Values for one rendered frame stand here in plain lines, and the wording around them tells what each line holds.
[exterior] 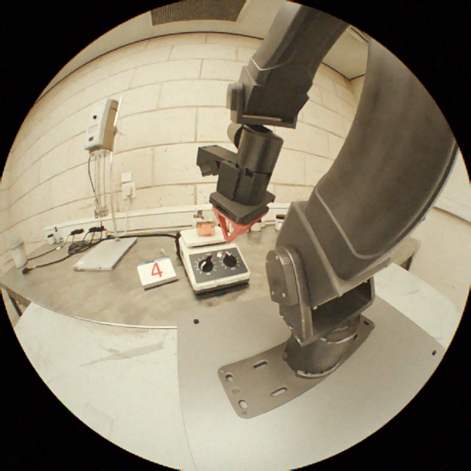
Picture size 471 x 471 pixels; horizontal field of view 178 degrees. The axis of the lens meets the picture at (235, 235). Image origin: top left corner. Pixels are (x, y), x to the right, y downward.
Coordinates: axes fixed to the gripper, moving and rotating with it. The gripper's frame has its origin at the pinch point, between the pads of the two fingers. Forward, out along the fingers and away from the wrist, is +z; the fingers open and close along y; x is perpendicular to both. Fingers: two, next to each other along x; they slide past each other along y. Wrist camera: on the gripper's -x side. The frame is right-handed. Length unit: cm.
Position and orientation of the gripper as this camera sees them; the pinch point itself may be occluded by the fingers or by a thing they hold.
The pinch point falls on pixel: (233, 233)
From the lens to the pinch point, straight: 32.6
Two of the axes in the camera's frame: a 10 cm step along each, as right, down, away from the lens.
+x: 7.3, 5.9, -3.5
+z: -2.1, 6.7, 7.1
